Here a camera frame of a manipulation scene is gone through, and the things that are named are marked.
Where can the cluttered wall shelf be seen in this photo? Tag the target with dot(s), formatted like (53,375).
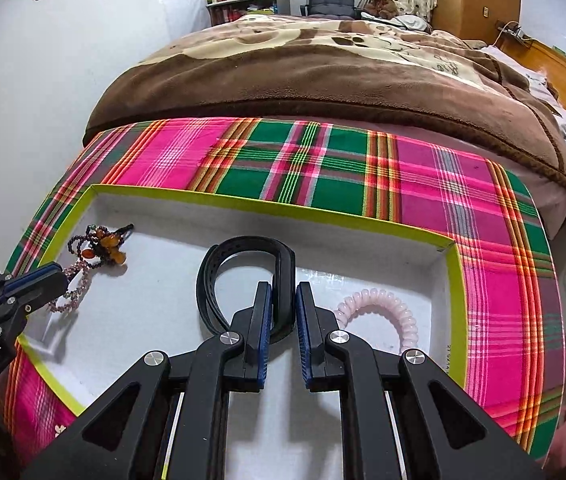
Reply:
(227,11)

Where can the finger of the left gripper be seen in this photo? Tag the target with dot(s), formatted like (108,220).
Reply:
(34,289)

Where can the pink crystal bead strand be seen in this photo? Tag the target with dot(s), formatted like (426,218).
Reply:
(78,276)

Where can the yellow shallow cardboard box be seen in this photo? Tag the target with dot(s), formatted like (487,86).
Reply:
(166,417)

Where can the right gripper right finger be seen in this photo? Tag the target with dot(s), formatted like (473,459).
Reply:
(402,417)

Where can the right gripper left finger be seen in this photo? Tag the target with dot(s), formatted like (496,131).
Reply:
(166,417)

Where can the black fitness wristband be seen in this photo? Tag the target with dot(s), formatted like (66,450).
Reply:
(228,275)

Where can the brown fleece bed blanket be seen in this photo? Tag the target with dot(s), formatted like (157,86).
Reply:
(286,66)

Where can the brown teddy bear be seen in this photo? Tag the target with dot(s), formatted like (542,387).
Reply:
(385,9)

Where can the grey armchair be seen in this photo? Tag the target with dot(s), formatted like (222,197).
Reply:
(339,9)

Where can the pink green plaid tablecloth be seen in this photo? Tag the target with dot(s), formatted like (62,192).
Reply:
(515,365)

